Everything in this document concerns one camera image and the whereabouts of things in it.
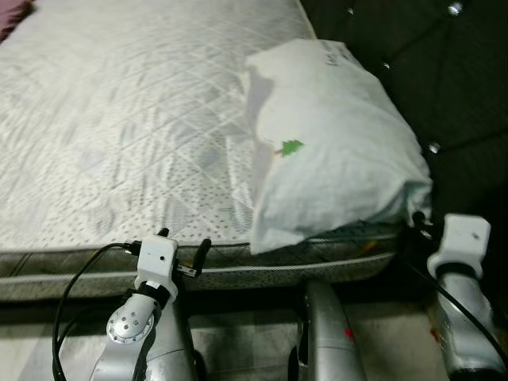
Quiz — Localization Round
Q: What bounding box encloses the white quilted mattress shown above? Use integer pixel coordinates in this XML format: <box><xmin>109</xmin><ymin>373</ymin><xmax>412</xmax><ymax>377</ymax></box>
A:
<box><xmin>0</xmin><ymin>0</ymin><xmax>402</xmax><ymax>301</ymax></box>

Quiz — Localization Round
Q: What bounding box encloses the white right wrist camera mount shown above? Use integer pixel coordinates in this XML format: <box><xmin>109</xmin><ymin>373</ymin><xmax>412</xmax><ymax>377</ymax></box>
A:
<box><xmin>427</xmin><ymin>214</ymin><xmax>491</xmax><ymax>279</ymax></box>

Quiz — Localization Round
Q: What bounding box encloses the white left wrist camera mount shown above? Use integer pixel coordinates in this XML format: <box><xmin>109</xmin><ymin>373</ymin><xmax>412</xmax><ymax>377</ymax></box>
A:
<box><xmin>133</xmin><ymin>237</ymin><xmax>179</xmax><ymax>298</ymax></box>

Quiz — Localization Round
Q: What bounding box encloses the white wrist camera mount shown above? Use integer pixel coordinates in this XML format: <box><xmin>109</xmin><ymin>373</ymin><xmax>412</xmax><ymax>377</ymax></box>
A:
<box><xmin>427</xmin><ymin>214</ymin><xmax>491</xmax><ymax>279</ymax></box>
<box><xmin>133</xmin><ymin>237</ymin><xmax>179</xmax><ymax>298</ymax></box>

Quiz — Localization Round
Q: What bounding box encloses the purple blanket with cartoon prints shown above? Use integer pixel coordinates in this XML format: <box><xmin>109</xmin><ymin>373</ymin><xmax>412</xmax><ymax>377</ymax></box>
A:
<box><xmin>0</xmin><ymin>0</ymin><xmax>37</xmax><ymax>40</ymax></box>

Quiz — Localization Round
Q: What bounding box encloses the dark bed frame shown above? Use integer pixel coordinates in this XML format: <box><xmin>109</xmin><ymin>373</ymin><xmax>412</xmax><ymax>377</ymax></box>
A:
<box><xmin>0</xmin><ymin>266</ymin><xmax>445</xmax><ymax>314</ymax></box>

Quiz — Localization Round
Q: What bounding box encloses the white pillow green tree print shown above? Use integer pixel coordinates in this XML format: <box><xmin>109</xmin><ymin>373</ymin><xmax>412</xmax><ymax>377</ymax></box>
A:
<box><xmin>242</xmin><ymin>38</ymin><xmax>433</xmax><ymax>255</ymax></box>

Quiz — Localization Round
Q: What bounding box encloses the silver robot leg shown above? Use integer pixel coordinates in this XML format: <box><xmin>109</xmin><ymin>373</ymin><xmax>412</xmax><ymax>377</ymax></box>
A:
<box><xmin>147</xmin><ymin>302</ymin><xmax>209</xmax><ymax>381</ymax></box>
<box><xmin>290</xmin><ymin>278</ymin><xmax>368</xmax><ymax>381</ymax></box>

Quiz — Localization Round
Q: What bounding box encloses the silver robot right leg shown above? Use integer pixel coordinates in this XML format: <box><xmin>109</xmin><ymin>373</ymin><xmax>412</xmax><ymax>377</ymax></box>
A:
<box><xmin>290</xmin><ymin>278</ymin><xmax>368</xmax><ymax>381</ymax></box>

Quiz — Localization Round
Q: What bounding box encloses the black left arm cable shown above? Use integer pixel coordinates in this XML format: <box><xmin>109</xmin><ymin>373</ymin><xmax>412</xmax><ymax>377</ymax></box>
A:
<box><xmin>52</xmin><ymin>242</ymin><xmax>140</xmax><ymax>381</ymax></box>

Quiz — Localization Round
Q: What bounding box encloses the silver robot left leg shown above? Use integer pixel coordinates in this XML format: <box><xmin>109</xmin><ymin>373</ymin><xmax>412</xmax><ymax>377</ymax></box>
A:
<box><xmin>147</xmin><ymin>302</ymin><xmax>209</xmax><ymax>381</ymax></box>

